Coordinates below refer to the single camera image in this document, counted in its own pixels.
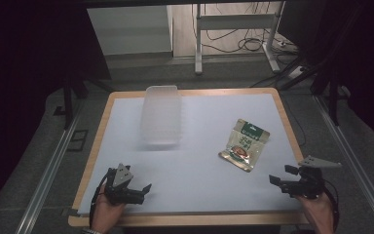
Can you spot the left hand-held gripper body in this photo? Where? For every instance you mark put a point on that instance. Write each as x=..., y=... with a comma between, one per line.
x=122, y=177

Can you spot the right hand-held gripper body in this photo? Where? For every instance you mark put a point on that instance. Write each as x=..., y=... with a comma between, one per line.
x=308, y=182

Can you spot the green and clear snack packet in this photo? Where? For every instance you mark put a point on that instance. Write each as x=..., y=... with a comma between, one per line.
x=245, y=145

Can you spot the clear plastic container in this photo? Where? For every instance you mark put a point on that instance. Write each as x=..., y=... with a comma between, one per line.
x=161, y=113

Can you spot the person's right hand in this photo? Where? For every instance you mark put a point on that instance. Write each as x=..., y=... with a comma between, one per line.
x=318, y=211

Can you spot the person's left hand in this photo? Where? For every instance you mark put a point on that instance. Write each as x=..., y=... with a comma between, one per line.
x=105, y=213

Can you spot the silver wristwatch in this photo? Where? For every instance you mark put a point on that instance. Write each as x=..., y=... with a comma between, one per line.
x=91, y=231

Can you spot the black metal stand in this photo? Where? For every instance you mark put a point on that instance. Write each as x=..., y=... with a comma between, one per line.
x=332, y=97
x=68, y=100

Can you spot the white power strip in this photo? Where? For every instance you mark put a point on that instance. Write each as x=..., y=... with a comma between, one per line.
x=285, y=46

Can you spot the grey cabinet panel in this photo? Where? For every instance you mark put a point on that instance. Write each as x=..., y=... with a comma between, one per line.
x=130, y=30

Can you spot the aluminium rail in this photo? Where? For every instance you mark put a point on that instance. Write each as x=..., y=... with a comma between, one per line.
x=47, y=178
x=354, y=162

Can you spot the black floor bracket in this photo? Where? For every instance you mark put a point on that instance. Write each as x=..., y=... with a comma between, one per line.
x=78, y=140

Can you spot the white desk frame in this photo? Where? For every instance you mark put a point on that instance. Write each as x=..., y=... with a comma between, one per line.
x=237, y=22

